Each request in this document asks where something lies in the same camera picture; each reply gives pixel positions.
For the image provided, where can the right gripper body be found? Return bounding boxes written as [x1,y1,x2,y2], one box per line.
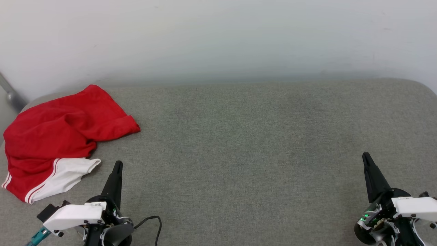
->
[354,188,437,246]

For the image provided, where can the red and white t-shirt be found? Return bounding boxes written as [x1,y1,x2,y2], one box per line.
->
[2,84,141,204]

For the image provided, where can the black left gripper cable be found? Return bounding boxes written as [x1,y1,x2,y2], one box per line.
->
[133,216,162,246]

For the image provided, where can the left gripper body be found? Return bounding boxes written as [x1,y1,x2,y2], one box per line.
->
[84,195,134,246]

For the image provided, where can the grey fabric sofa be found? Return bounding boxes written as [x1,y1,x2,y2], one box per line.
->
[0,78,437,246]

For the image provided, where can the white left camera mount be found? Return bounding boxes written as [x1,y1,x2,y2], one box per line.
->
[43,202,107,237]

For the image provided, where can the black left camera cable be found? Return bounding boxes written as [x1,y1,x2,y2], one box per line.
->
[27,227,52,246]

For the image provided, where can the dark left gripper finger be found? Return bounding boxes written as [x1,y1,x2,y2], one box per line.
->
[101,161,123,209]

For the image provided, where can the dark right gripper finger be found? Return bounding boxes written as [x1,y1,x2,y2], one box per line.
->
[362,152,393,204]

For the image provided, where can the grey metal pole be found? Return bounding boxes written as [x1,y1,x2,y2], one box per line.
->
[0,72,28,113]

